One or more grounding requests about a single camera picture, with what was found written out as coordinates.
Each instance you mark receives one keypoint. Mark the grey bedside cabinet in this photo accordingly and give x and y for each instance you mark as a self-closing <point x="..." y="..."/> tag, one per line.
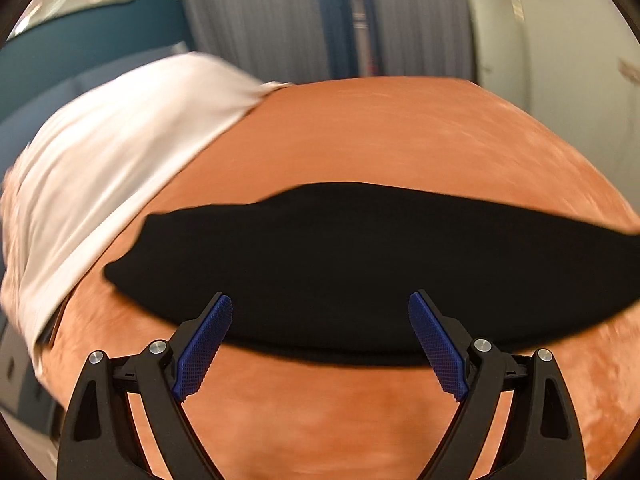
<point x="21" y="393"/>

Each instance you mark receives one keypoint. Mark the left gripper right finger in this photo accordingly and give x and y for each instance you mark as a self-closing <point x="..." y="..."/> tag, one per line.
<point x="542" y="439"/>

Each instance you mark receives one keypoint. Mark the grey pleated curtain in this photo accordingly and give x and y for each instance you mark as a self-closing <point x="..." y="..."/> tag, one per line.
<point x="311" y="40"/>

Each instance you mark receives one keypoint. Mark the white door panel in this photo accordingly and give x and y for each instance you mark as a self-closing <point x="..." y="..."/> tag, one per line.
<point x="501" y="49"/>

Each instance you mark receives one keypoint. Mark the black pants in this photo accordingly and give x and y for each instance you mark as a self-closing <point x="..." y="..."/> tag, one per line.
<point x="324" y="272"/>

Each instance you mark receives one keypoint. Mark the white pillow sheet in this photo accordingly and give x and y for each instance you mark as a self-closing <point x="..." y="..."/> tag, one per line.
<point x="96" y="162"/>

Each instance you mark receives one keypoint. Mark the orange plush bed blanket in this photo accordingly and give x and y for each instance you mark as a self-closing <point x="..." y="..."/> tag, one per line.
<point x="267" y="418"/>

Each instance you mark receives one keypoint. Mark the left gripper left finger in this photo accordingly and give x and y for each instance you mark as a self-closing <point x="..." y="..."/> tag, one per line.
<point x="99" y="438"/>

